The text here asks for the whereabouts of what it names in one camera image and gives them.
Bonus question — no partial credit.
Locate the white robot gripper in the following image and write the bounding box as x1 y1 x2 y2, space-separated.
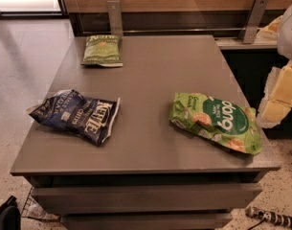
257 4 292 128

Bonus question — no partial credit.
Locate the green dang rice chip bag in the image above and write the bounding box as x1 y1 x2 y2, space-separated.
169 93 262 155

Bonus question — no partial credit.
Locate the green jalapeno kettle chip bag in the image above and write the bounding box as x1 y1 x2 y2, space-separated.
82 34 123 67

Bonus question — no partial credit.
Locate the blue kettle chip bag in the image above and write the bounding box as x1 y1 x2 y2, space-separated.
27 89 120 147

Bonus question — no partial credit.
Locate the black bag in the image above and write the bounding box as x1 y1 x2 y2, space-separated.
0 195 21 230

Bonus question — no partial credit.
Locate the grey drawer cabinet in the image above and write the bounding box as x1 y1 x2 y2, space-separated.
11 35 279 219

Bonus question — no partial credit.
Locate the upper grey drawer front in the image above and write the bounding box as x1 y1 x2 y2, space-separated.
33 183 261 215

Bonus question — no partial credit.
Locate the grey drawer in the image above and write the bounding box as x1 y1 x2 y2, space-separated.
61 213 232 230
33 183 261 215

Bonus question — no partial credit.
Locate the lower grey drawer front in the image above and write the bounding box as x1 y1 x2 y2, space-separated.
61 213 232 230

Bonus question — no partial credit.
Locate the right metal bracket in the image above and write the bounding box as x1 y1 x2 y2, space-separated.
238 0 269 44

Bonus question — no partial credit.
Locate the metal bracket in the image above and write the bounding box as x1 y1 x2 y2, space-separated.
107 0 124 35
238 0 269 44

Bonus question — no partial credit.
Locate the black white striped cable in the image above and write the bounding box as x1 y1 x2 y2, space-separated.
244 205 292 230

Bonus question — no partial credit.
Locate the left metal bracket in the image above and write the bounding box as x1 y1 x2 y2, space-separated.
107 0 124 35

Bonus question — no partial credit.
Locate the wire rack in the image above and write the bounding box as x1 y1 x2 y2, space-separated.
21 188 60 222

